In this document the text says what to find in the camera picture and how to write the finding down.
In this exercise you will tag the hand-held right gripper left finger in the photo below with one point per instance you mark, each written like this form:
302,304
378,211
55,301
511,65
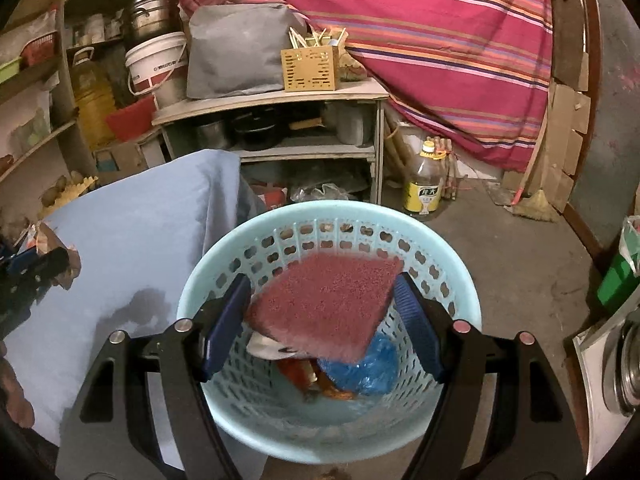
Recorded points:
225,330

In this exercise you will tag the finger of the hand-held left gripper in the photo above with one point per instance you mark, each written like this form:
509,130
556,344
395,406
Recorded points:
45,267
17,261

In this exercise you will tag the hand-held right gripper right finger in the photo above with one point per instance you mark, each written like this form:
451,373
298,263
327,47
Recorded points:
420,325

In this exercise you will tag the red snack wrapper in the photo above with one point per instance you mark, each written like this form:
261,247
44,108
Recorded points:
71,260

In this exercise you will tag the blue plastic bag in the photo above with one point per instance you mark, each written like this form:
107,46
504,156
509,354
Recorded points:
370,370

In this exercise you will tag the orange snack packet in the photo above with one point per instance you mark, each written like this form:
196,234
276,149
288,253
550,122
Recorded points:
295,375

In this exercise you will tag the maroon scouring pad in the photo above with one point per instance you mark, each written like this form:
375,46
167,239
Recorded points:
325,305

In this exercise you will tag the light blue plastic basket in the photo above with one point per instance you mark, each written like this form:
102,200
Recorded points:
340,430

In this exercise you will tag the yellow basket of potatoes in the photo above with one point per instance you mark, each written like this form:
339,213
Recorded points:
70,195

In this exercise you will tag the yellow label oil bottle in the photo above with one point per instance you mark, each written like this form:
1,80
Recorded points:
423,190

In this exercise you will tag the wooden box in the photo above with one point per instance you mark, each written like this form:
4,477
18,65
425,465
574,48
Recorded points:
130,157

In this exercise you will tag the tall wooden shelf unit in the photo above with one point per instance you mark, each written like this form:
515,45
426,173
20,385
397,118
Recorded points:
60,110

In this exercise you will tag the bundle of wooden sticks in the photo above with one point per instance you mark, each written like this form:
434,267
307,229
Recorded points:
452,170

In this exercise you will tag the clear crumpled plastic bag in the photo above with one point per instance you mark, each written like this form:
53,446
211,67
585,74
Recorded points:
325,193

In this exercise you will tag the large cooking oil jug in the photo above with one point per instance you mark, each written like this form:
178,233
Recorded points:
95,105

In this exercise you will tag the red woven bowl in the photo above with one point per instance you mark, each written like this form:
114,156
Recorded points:
130,117

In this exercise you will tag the green plastic tray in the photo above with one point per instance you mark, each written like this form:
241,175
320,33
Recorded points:
10,71

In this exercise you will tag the small steel pot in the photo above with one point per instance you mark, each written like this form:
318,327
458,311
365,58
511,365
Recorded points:
212,136

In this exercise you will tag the black cooking pot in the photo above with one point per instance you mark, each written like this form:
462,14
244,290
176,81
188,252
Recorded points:
256,132

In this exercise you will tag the green plastic container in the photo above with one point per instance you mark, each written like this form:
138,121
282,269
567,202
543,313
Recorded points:
617,285

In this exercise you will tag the steel pot with lid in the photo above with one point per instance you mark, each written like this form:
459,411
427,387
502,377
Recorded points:
625,365

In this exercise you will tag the white lidded container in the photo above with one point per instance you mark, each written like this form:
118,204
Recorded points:
355,125

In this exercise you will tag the small red plastic basket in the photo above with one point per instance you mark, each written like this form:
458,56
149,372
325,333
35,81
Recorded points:
40,50

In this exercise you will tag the white plastic bucket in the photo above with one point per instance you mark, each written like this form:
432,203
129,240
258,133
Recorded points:
155,62

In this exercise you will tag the low wooden shelf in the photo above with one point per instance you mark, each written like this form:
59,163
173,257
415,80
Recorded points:
280,100

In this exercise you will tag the cardboard sheets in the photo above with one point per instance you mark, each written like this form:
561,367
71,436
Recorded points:
565,135

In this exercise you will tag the row of white jars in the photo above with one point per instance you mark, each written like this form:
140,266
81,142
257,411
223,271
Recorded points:
100,27

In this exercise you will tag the steel stock pot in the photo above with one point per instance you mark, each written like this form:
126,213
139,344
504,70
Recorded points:
150,17

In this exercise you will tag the yellow utensil holder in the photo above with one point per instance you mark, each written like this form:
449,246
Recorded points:
310,70

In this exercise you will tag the grey fabric cover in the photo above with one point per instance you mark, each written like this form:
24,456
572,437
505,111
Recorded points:
235,50

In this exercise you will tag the bunch of chopsticks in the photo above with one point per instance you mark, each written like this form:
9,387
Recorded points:
315,39

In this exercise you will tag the red striped cloth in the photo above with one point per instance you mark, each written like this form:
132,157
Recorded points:
400,20

